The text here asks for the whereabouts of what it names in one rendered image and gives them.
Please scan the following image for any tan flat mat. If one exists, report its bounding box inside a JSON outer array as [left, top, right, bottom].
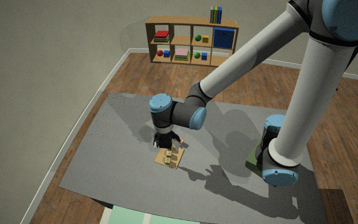
[[154, 146, 184, 169]]

